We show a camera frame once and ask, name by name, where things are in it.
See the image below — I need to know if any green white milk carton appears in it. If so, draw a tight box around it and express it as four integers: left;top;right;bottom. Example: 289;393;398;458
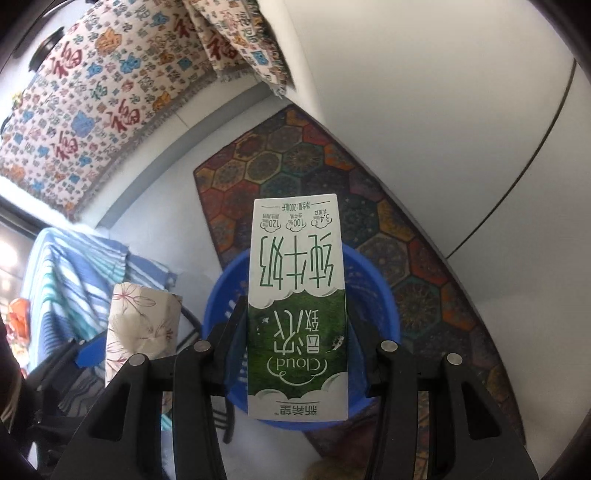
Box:
246;194;349;423

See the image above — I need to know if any blue plastic trash bin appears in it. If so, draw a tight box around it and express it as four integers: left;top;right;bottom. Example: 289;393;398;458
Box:
202;245;401;417

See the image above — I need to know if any striped blue tablecloth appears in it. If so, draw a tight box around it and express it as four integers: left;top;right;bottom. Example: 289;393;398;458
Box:
20;227;176;372

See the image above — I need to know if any orange silver snack bag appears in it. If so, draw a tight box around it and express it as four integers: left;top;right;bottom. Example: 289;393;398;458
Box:
6;298;30;349

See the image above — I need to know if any colourful hexagon floor mat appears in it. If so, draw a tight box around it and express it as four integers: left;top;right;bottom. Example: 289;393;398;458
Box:
192;103;525;480

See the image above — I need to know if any patterned fu character cloth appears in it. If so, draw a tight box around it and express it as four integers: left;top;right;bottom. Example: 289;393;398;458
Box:
1;1;215;217

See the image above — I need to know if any patterned cloth side piece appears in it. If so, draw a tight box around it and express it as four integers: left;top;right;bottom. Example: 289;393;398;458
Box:
183;1;291;96

